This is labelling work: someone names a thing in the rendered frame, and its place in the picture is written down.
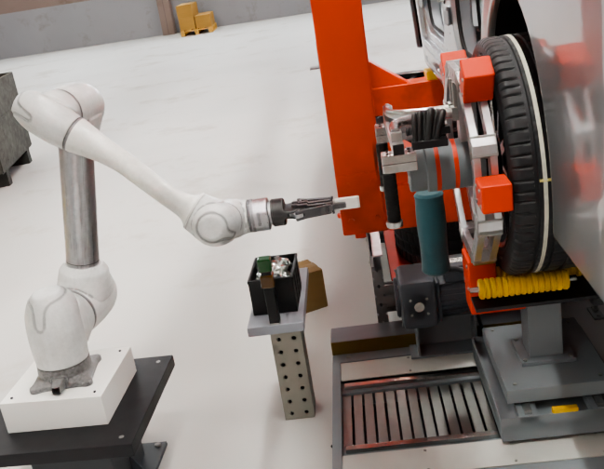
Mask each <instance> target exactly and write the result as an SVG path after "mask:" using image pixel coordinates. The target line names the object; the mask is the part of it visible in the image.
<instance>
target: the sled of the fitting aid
mask: <svg viewBox="0 0 604 469"><path fill-rule="evenodd" d="M472 344H473V356H474V359H475V362H476V367H477V370H478V372H479V375H480V378H481V381H482V383H483V386H484V389H485V392H486V395H487V398H488V400H489V403H490V408H491V411H492V414H493V416H494V419H495V421H496V424H497V427H498V430H499V433H500V436H501V439H502V441H503V442H508V441H517V440H526V439H534V438H544V437H552V436H569V435H578V434H587V433H596V432H604V394H600V395H584V396H576V397H566V398H558V399H549V400H541V401H532V402H524V403H515V404H507V402H506V399H505V397H504V394H503V390H502V387H501V385H500V383H499V380H498V377H497V375H496V372H495V370H494V367H493V365H492V363H491V360H490V356H489V353H488V350H487V348H486V345H485V343H484V341H483V336H478V337H472Z"/></svg>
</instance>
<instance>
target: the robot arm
mask: <svg viewBox="0 0 604 469"><path fill-rule="evenodd" d="M11 111H12V113H13V116H14V117H15V118H16V120H17V121H18V122H19V123H20V124H21V125H22V126H23V127H24V128H25V129H26V130H28V131H29V132H31V133H32V134H34V135H35V136H36V137H38V138H39V139H41V140H43V141H46V142H47V143H49V144H51V145H54V146H56V147H59V160H60V187H61V201H62V214H63V228H64V242H65V256H66V261H65V262H64V263H63V264H62V265H61V267H60V269H59V274H58V281H57V286H47V287H43V288H40V289H38V290H37V291H35V292H34V293H33V294H32V295H31V297H30V298H29V299H28V301H27V303H26V307H25V314H24V323H25V328H26V333H27V338H28V342H29V345H30V348H31V351H32V355H33V357H34V361H35V364H36V367H37V373H38V376H37V378H36V380H35V382H34V385H33V386H32V387H31V388H30V394H31V395H37V394H41V393H44V392H50V391H52V394H53V395H60V394H61V393H62V392H63V390H64V389H69V388H75V387H88V386H90V385H92V384H93V380H92V379H93V376H94V373H95V371H96V368H97V366H98V364H99V362H100V361H101V355H99V354H95V355H90V354H89V351H88V348H87V341H88V340H89V337H90V334H91V331H92V329H94V328H95V327H96V326H97V325H98V324H99V323H100V322H101V321H102V320H103V319H104V318H105V317H106V316H107V315H108V314H109V313H110V312H111V310H112V309H113V307H114V304H115V301H116V297H117V287H116V283H115V281H114V278H113V277H112V275H111V274H110V271H109V267H108V265H107V264H106V263H105V262H104V261H103V260H102V259H101V258H100V253H99V235H98V217H97V198H96V181H95V163H94V161H97V162H99V163H101V164H104V165H105V166H107V167H109V168H111V169H113V170H115V171H116V172H118V173H119V174H121V175H122V176H123V177H125V178H126V179H127V180H129V181H131V182H132V183H133V184H135V185H136V186H137V187H139V188H140V189H141V190H143V191H144V192H145V193H147V194H148V195H149V196H151V197H152V198H153V199H154V200H156V201H157V202H159V203H160V204H161V205H163V206H164V207H166V208H168V209H169V210H170V211H172V212H173V213H175V214H176V215H177V216H178V217H179V218H180V219H181V221H182V224H183V228H184V229H185V230H186V231H188V232H189V233H190V234H191V235H193V236H194V237H195V238H196V239H197V240H198V241H199V242H201V243H202V244H204V245H206V246H210V247H220V246H224V245H226V244H228V243H230V242H232V241H233V240H234V239H235V238H238V237H241V236H242V235H245V234H248V233H256V232H260V231H268V230H271V229H272V225H273V226H274V227H276V226H283V225H287V223H288V219H296V221H302V220H305V219H309V218H313V217H318V216H323V215H328V214H331V213H332V214H335V210H342V209H349V208H360V202H359V195H354V196H347V197H340V198H333V196H331V197H318V198H297V201H292V202H291V203H287V204H286V203H285V200H284V198H282V197H280V198H274V199H271V200H270V201H269V200H268V198H267V197H261V198H253V199H251V198H250V199H245V200H243V199H223V200H221V199H219V198H216V197H213V196H210V195H208V194H204V193H202V194H198V195H192V194H187V193H185V192H183V191H181V190H179V189H177V188H175V187H174V186H172V185H171V184H169V183H168V182H166V181H165V180H163V179H162V178H161V177H160V176H158V175H157V174H156V173H155V172H153V171H152V170H151V169H150V168H148V167H147V166H146V165H144V164H143V163H142V162H141V161H140V160H139V159H138V158H136V157H135V156H134V155H132V154H130V153H129V152H128V151H126V150H125V149H123V148H122V147H120V146H119V145H118V144H116V143H115V142H113V141H111V140H110V139H109V138H107V137H106V136H105V135H104V134H102V133H101V132H100V130H101V121H102V118H103V115H104V111H105V103H104V99H103V96H102V95H101V93H100V92H99V91H98V90H97V89H96V88H94V87H93V86H91V85H89V84H84V83H76V82H72V83H68V84H64V85H60V86H57V87H54V88H52V89H51V90H49V91H44V92H42V93H40V92H38V91H33V90H26V91H23V92H21V93H20V94H19V95H18V96H17V97H16V99H15V100H14V102H13V104H12V109H11Z"/></svg>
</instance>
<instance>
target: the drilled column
mask: <svg viewBox="0 0 604 469"><path fill-rule="evenodd" d="M270 336H271V342H272V346H273V352H274V357H275V366H276V372H277V377H278V382H279V387H280V393H281V397H282V402H283V408H284V412H285V418H286V420H296V419H304V418H313V417H315V392H314V386H313V381H312V375H311V370H310V364H309V359H308V354H307V348H306V342H305V337H304V331H295V332H288V333H279V334H272V335H270ZM290 413H291V414H290Z"/></svg>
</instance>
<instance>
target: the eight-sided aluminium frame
mask: <svg viewBox="0 0 604 469"><path fill-rule="evenodd" d="M460 60H463V59H460ZM460 60H447V61H446V64H445V67H444V68H445V88H444V100H443V105H446V104H447V102H448V101H450V90H449V79H448V78H451V80H452V81H453V82H454V84H455V85H456V87H457V90H458V92H459V96H460V101H461V105H462V110H463V119H464V123H465V128H466V133H467V138H468V139H467V141H468V148H469V154H470V160H471V166H472V177H473V186H471V187H466V192H467V196H468V201H469V206H470V211H471V216H472V220H471V221H466V219H465V214H464V209H463V200H462V195H461V190H460V188H458V189H452V191H453V195H454V200H455V206H456V210H457V216H458V221H459V232H460V235H461V239H462V242H463V243H464V245H465V247H466V250H467V252H468V254H469V256H470V259H471V263H473V265H474V266H477V265H484V264H492V263H495V262H496V261H497V253H498V249H499V245H500V240H501V236H502V235H503V215H502V212H499V213H491V214H483V213H482V212H481V210H480V208H479V206H478V204H477V203H476V187H475V178H478V177H482V174H481V162H480V159H487V158H488V164H489V176H492V175H499V168H498V155H499V152H498V145H497V138H496V133H494V130H493V125H492V122H491V117H490V109H489V105H488V101H487V100H484V101H478V102H477V105H478V109H479V113H480V118H481V123H482V127H483V131H484V135H479V136H478V135H477V134H476V125H475V121H474V117H473V112H472V107H471V102H470V103H463V98H462V95H461V91H460V86H459V73H460V71H459V67H460ZM445 124H449V125H450V133H447V134H446V135H447V138H448V139H454V136H453V125H452V119H451V118H448V119H445ZM487 236H488V237H489V239H488V238H487ZM473 238H474V240H473Z"/></svg>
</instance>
